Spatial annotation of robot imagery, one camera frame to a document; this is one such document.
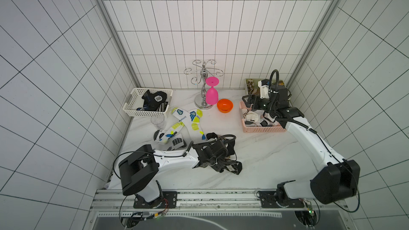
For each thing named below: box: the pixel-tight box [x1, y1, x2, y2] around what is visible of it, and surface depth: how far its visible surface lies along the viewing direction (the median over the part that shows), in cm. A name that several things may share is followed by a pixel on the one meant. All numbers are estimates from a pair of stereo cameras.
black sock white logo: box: [141, 89, 168, 112], surface depth 108 cm
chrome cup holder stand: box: [183, 59, 225, 110], surface depth 94 cm
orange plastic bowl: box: [216, 99, 234, 114], surface depth 107 cm
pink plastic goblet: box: [205, 76, 220, 106], surface depth 92 cm
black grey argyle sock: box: [219, 161, 243, 175], surface depth 83 cm
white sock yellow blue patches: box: [171, 107, 207, 142], surface depth 102 cm
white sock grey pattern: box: [241, 108, 278, 127], surface depth 99 cm
